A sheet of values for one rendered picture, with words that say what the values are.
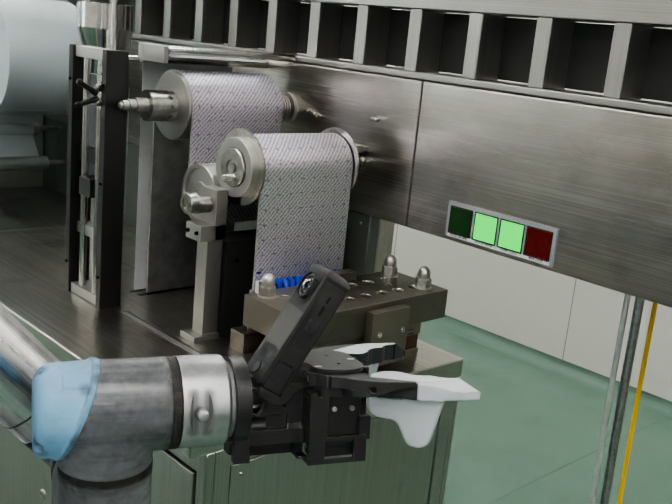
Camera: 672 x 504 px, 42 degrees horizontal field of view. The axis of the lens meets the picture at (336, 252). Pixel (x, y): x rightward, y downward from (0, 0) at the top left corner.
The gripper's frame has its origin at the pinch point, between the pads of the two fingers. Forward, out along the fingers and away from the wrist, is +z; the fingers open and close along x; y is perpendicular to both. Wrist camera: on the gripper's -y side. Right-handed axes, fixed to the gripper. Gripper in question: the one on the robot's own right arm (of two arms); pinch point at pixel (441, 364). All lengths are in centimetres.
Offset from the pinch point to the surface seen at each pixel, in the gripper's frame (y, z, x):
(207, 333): 19, 1, -100
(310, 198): -9, 19, -95
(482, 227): -5, 47, -75
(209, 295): 11, 1, -98
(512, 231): -5, 50, -69
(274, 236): -1, 12, -93
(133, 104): -26, -13, -112
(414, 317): 14, 39, -85
